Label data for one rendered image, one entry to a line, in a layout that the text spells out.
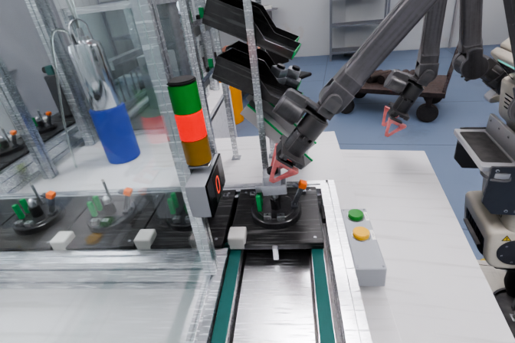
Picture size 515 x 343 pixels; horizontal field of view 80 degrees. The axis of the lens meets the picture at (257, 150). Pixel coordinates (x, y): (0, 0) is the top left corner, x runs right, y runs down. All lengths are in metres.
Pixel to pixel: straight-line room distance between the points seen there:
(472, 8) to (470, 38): 0.09
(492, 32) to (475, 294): 7.43
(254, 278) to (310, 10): 7.01
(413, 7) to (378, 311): 0.65
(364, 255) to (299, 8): 6.99
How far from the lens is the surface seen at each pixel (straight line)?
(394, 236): 1.00
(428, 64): 1.20
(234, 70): 0.95
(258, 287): 0.79
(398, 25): 0.72
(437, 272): 0.94
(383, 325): 0.81
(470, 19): 1.22
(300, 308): 0.75
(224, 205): 0.94
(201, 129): 0.54
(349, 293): 0.73
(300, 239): 0.80
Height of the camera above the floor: 1.53
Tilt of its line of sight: 28 degrees down
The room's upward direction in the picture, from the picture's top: 7 degrees counter-clockwise
